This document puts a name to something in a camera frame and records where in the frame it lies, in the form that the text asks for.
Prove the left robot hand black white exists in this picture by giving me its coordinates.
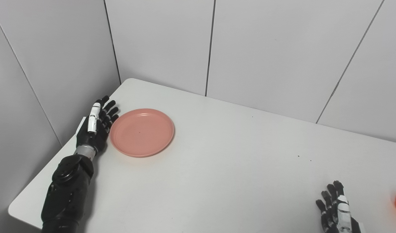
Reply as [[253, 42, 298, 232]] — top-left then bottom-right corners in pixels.
[[76, 95, 120, 155]]

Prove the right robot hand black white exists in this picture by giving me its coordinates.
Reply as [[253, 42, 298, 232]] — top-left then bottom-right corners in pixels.
[[316, 180, 366, 233]]

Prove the pink round plate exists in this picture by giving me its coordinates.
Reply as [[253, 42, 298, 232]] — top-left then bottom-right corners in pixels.
[[109, 108, 175, 158]]

